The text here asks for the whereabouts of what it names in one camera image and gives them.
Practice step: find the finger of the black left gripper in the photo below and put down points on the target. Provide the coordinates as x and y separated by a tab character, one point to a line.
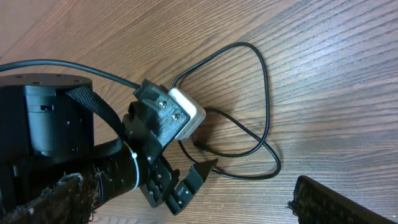
185	190

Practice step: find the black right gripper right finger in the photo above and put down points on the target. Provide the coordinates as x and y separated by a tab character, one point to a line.
315	203

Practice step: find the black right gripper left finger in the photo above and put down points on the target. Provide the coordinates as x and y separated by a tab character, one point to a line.
72	200

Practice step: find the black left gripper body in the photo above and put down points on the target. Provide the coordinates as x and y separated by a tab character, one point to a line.
157	178

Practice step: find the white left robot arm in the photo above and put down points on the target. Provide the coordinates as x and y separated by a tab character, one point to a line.
54	125

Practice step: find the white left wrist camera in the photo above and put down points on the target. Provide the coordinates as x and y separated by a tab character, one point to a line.
160	113

